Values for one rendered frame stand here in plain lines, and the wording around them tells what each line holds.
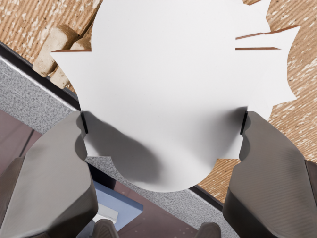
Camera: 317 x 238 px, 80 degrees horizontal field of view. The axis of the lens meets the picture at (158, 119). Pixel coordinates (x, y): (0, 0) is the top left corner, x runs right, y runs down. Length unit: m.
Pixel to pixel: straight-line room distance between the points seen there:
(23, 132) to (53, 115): 1.49
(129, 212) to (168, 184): 0.40
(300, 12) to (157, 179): 0.21
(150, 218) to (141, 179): 2.13
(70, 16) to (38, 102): 0.14
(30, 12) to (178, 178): 0.23
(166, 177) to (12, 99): 0.27
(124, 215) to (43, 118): 0.34
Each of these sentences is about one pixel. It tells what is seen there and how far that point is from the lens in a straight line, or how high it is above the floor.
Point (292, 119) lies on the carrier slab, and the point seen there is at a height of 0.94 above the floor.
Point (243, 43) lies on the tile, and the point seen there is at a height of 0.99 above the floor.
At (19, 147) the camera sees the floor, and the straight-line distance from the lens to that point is 1.96.
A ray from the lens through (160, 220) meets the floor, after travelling 2.30.
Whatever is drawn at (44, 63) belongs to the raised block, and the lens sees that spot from 0.24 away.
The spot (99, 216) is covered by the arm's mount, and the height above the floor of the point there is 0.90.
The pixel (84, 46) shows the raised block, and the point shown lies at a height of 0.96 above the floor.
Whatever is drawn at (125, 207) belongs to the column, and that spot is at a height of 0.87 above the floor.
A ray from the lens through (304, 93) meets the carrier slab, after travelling 0.30.
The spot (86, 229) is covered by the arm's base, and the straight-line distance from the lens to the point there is 0.54.
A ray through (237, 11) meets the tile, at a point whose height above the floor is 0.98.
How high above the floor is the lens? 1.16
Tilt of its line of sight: 58 degrees down
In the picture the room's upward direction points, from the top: 175 degrees counter-clockwise
